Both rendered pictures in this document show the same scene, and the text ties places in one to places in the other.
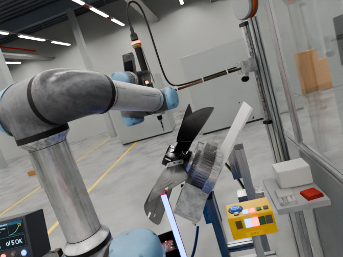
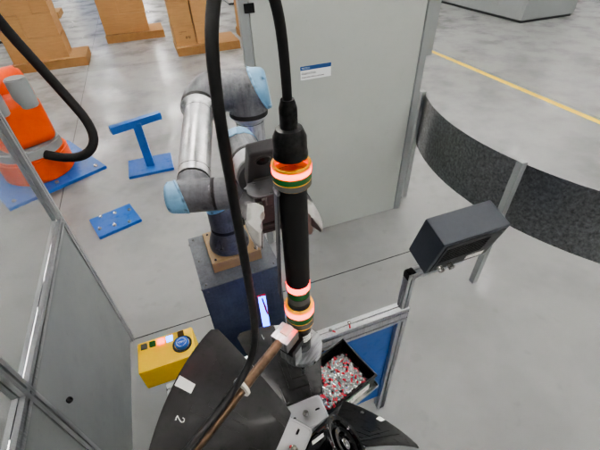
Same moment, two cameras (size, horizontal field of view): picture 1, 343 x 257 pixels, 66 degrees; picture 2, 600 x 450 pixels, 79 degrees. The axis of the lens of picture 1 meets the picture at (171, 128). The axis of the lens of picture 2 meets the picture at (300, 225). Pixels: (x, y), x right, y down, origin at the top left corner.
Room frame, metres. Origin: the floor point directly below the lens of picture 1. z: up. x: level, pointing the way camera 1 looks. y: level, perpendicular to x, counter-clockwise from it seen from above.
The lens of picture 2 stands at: (1.61, -0.12, 2.02)
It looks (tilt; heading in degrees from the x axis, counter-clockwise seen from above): 41 degrees down; 150
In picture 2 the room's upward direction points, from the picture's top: 3 degrees counter-clockwise
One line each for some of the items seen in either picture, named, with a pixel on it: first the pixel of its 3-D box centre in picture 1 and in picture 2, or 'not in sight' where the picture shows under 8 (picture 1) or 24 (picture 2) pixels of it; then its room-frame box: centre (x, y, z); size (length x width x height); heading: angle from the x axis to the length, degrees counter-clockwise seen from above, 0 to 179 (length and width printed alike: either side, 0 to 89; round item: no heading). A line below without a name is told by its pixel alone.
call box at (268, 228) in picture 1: (250, 219); (170, 358); (0.90, -0.18, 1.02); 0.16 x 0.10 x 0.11; 79
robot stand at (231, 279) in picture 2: not in sight; (247, 324); (0.56, 0.16, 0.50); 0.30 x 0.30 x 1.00; 81
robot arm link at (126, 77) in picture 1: (121, 83); (243, 153); (0.96, 0.12, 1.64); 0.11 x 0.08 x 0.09; 169
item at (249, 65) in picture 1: (247, 66); not in sight; (1.57, -0.53, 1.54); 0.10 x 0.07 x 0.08; 114
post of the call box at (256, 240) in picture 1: (257, 242); not in sight; (0.90, -0.18, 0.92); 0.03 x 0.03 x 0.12; 79
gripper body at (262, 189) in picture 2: (133, 82); (264, 195); (1.12, 0.09, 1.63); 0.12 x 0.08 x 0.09; 169
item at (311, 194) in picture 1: (311, 193); not in sight; (1.20, -0.56, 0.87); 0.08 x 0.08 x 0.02; 89
